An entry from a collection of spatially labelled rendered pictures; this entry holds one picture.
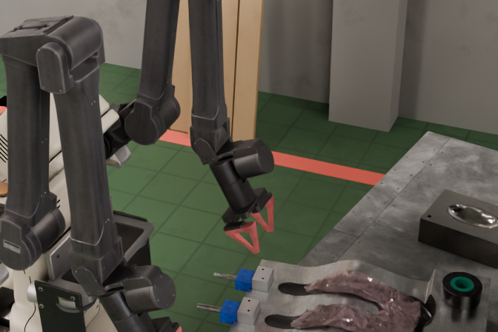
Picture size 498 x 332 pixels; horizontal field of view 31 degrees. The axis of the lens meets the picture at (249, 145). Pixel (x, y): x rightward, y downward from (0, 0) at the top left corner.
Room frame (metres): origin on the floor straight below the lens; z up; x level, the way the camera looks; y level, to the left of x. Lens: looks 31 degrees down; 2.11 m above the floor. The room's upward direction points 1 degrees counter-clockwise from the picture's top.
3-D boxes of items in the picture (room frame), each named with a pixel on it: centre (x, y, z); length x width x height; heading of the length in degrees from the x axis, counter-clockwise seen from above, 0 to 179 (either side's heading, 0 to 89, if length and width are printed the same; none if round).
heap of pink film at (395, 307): (1.40, -0.22, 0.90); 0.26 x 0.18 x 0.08; 73
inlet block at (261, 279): (1.53, 0.02, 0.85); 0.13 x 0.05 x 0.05; 73
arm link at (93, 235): (1.14, 0.25, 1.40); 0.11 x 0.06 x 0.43; 157
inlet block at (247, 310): (1.43, 0.05, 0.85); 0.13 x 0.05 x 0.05; 73
